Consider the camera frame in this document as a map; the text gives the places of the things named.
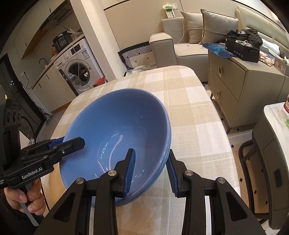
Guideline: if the grey sofa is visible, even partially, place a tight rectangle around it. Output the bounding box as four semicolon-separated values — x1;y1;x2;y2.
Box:
149;17;209;82

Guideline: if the person left hand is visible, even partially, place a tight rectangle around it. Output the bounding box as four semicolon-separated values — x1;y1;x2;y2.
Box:
4;179;46;215

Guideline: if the black storage box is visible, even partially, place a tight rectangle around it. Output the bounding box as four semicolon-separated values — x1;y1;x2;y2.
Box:
225;38;260;63

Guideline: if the beige checked tablecloth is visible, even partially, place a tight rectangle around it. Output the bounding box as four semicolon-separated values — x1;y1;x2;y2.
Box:
52;66;240;234

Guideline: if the white washing machine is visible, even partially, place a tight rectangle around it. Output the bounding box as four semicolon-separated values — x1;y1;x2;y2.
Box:
54;38;105;95

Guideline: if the grey drawer cabinet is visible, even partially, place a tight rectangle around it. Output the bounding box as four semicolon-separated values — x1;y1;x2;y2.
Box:
208;51;288;133

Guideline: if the grey cushion left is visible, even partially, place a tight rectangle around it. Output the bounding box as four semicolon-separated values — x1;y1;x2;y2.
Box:
181;11;203;44

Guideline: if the grey cushion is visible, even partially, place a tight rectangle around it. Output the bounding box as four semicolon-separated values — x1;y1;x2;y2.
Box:
200;9;239;44
181;11;203;44

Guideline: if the black pressure cooker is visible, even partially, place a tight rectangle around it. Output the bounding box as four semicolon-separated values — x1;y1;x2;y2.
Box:
52;31;73;53

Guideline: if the green white wall box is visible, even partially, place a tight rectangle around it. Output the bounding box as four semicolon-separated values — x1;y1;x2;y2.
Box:
162;3;178;19

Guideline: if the black jacket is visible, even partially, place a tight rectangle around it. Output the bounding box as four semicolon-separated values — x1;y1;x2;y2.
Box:
217;29;263;48

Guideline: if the plastic water bottle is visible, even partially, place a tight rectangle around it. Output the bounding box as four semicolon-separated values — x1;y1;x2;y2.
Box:
283;95;289;115

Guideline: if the blue bowl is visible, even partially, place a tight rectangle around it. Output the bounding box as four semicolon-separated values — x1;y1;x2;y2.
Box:
59;87;172;199
113;108;172;207

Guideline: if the black patterned chair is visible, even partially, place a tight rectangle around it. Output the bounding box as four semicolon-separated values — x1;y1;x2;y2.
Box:
118;42;156;69

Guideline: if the grey cushion right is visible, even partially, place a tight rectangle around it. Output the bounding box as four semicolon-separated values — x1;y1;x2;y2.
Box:
200;9;239;44

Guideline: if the tissue box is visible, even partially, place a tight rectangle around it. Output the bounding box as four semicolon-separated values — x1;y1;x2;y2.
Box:
274;57;289;76

